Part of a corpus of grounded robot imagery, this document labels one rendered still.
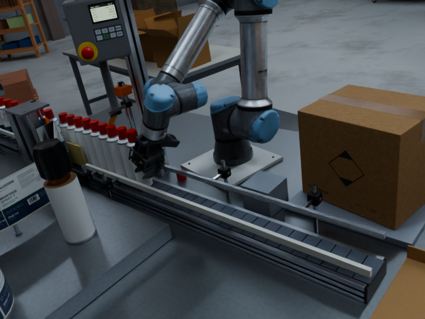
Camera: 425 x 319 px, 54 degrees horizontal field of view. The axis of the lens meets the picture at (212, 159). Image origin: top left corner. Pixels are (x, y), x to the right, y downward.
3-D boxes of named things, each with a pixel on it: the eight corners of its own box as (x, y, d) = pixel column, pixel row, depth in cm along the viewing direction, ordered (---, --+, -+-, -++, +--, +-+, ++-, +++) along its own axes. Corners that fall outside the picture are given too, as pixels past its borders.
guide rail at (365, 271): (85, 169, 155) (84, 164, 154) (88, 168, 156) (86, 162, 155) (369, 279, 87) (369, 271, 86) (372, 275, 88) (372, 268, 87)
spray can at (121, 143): (126, 183, 143) (109, 130, 134) (136, 176, 147) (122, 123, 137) (135, 187, 140) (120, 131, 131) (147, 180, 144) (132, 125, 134)
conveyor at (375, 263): (21, 152, 194) (18, 145, 192) (37, 145, 199) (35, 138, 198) (369, 297, 90) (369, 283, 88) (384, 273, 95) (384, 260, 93)
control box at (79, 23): (81, 60, 140) (63, 0, 131) (131, 49, 142) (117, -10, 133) (80, 66, 131) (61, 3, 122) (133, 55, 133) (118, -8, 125)
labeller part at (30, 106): (4, 112, 153) (4, 109, 152) (32, 101, 160) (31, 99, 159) (21, 116, 144) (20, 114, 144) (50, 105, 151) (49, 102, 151)
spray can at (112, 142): (115, 181, 146) (98, 128, 137) (125, 174, 150) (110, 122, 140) (126, 184, 143) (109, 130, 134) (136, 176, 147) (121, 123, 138)
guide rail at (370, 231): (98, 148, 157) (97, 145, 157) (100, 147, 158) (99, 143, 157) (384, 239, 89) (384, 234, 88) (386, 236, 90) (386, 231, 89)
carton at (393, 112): (301, 192, 127) (296, 110, 115) (348, 161, 140) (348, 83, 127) (395, 231, 105) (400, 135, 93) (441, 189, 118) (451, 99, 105)
